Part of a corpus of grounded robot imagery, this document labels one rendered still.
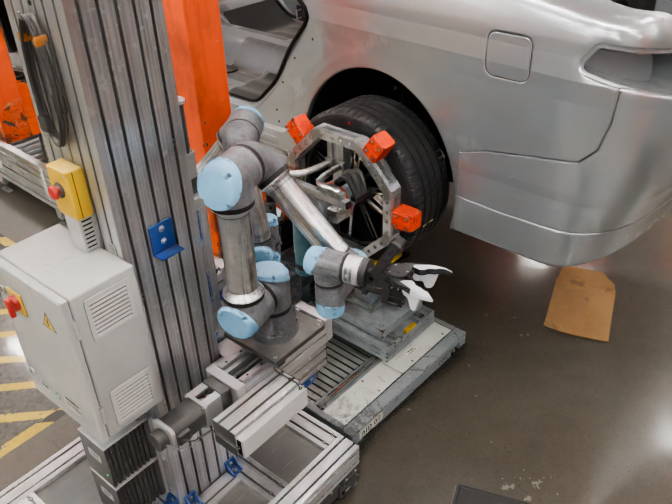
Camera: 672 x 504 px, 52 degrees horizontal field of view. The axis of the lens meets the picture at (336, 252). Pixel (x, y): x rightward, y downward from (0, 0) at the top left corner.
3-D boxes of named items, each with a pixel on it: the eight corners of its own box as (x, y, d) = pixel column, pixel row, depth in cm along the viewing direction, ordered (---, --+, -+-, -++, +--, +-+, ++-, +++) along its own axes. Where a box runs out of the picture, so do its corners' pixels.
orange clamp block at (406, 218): (402, 218, 266) (421, 226, 261) (390, 226, 262) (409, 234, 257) (403, 202, 263) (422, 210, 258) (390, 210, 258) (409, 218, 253)
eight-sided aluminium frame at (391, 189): (399, 270, 279) (403, 147, 249) (389, 277, 275) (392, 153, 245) (302, 226, 309) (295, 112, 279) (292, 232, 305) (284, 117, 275)
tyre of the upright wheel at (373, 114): (387, 260, 319) (480, 198, 267) (355, 283, 305) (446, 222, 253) (307, 144, 322) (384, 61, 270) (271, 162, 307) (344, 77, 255)
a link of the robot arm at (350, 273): (355, 248, 170) (341, 261, 164) (372, 252, 169) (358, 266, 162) (353, 275, 174) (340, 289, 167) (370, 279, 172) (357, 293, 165)
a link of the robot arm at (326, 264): (316, 265, 179) (314, 237, 174) (354, 275, 175) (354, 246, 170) (302, 281, 173) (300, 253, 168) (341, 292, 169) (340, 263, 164)
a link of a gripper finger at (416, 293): (431, 318, 156) (408, 299, 163) (433, 295, 153) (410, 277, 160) (419, 321, 154) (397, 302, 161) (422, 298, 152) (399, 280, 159)
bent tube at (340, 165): (374, 181, 258) (374, 156, 252) (340, 201, 246) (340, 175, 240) (339, 168, 268) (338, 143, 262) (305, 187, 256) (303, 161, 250)
